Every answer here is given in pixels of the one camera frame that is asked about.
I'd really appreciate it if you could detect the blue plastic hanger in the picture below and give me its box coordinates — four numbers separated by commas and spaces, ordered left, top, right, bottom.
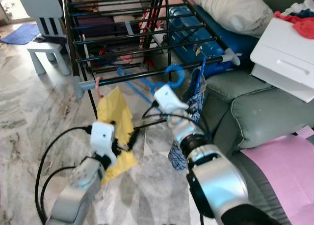
118, 63, 187, 105
196, 56, 209, 96

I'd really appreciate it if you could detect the pink foam mat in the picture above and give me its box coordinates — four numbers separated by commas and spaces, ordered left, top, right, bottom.
240, 126, 314, 221

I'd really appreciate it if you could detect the beige pillow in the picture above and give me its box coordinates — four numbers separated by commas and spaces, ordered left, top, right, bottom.
186, 0, 274, 38

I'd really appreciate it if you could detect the yellow shirt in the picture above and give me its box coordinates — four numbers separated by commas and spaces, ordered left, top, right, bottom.
96, 86, 139, 186

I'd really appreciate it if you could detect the grey green leather sofa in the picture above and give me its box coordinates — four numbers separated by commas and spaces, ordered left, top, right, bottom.
196, 0, 314, 225

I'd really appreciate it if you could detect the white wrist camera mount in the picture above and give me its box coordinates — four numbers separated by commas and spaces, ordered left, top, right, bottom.
91, 121, 118, 162
152, 84, 191, 115

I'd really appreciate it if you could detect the red cloth pile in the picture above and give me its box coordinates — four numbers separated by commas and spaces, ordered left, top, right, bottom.
274, 3, 314, 39

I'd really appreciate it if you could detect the light grey kid chair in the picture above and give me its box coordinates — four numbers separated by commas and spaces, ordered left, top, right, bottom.
20, 0, 74, 77

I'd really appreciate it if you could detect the blue plaid shirt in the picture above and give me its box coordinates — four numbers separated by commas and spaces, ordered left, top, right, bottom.
167, 68, 207, 172

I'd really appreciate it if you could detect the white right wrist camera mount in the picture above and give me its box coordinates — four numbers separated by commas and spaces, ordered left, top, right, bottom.
152, 84, 191, 115

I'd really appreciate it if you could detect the white drawer unit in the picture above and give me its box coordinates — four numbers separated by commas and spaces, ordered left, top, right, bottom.
249, 17, 314, 103

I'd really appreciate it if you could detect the pink plastic hanger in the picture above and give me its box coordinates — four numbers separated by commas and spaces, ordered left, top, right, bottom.
95, 76, 105, 99

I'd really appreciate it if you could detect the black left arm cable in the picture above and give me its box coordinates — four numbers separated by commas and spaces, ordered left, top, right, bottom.
40, 166, 79, 221
34, 126, 94, 225

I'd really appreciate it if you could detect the black metal drying rack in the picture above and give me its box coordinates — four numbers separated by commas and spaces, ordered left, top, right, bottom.
61, 0, 241, 132

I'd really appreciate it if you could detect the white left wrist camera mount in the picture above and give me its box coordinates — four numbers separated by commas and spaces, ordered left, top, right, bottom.
91, 121, 118, 162

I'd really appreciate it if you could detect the blue floor rug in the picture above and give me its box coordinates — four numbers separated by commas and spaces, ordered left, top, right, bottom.
2, 23, 40, 45

